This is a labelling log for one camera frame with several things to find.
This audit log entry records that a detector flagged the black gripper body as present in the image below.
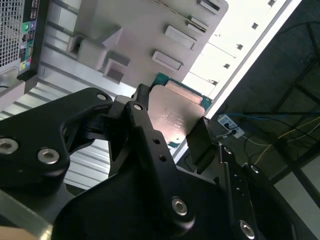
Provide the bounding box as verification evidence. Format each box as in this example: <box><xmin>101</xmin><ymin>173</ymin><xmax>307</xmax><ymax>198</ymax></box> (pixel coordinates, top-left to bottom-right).
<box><xmin>52</xmin><ymin>166</ymin><xmax>300</xmax><ymax>240</ymax></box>

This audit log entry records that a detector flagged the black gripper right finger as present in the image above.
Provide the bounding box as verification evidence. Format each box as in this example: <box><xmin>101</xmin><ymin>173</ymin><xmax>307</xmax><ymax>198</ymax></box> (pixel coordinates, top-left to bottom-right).
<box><xmin>186</xmin><ymin>116</ymin><xmax>262</xmax><ymax>240</ymax></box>

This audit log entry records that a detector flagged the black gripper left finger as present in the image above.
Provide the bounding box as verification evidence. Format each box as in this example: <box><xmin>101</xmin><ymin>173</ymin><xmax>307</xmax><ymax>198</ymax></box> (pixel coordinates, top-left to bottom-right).
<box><xmin>0</xmin><ymin>83</ymin><xmax>197</xmax><ymax>230</ymax></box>

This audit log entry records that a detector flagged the silver topped CPU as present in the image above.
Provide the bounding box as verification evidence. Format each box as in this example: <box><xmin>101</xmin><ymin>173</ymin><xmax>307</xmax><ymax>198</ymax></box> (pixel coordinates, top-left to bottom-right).
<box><xmin>147</xmin><ymin>72</ymin><xmax>216</xmax><ymax>151</ymax></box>

